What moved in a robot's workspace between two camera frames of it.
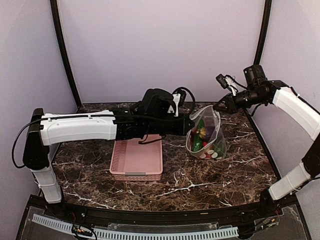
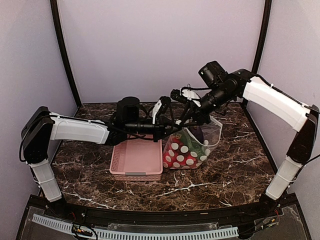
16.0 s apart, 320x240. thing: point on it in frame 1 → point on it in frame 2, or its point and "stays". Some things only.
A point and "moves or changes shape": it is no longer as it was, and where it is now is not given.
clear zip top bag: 205,139 moves or changes shape
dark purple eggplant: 209,130 → 197,131
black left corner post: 61,40 stays
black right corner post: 263,33 stays
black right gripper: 231,105 → 198,114
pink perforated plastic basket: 137,159 stays
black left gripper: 183,128 → 162,130
